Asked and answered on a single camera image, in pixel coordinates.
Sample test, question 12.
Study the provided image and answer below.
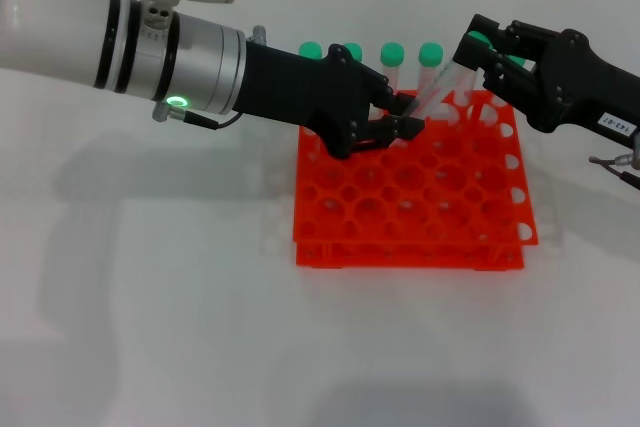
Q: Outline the dark right arm cable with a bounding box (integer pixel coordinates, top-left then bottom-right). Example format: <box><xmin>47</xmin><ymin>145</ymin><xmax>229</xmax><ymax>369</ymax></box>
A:
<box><xmin>589</xmin><ymin>154</ymin><xmax>640</xmax><ymax>189</ymax></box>

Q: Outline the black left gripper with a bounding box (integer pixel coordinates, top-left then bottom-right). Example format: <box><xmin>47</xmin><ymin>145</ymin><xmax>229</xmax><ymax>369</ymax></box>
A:
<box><xmin>232</xmin><ymin>42</ymin><xmax>426</xmax><ymax>161</ymax></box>

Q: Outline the orange test tube rack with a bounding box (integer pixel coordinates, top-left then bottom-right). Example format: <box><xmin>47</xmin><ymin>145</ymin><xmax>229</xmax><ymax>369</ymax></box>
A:
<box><xmin>290</xmin><ymin>89</ymin><xmax>541</xmax><ymax>272</ymax></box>

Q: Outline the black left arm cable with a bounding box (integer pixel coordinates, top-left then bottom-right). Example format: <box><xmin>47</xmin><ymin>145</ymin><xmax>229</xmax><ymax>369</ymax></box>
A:
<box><xmin>152</xmin><ymin>100</ymin><xmax>242</xmax><ymax>130</ymax></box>

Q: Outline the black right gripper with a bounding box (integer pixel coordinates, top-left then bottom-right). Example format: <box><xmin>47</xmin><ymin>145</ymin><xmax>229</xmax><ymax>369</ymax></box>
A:
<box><xmin>454</xmin><ymin>14</ymin><xmax>640</xmax><ymax>141</ymax></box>

